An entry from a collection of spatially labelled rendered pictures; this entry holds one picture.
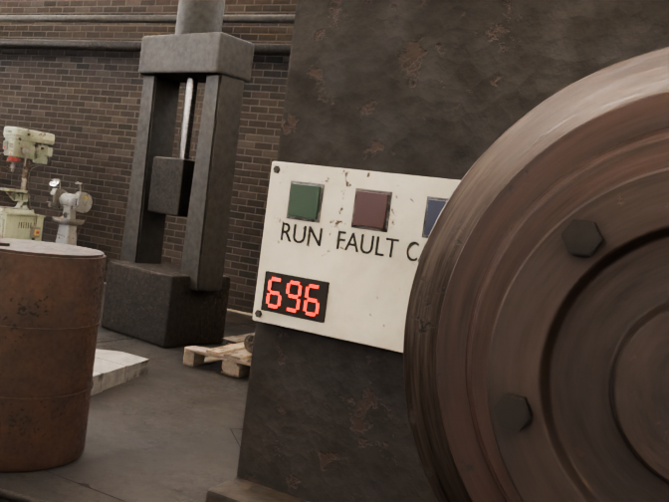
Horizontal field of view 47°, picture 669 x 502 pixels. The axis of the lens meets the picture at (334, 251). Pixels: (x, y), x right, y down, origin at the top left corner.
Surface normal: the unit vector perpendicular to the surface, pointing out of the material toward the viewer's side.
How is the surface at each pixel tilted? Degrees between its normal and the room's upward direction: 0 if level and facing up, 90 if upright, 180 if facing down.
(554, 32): 90
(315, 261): 90
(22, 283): 90
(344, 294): 90
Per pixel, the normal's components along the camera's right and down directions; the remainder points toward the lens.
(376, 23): -0.46, -0.01
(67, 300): 0.75, 0.13
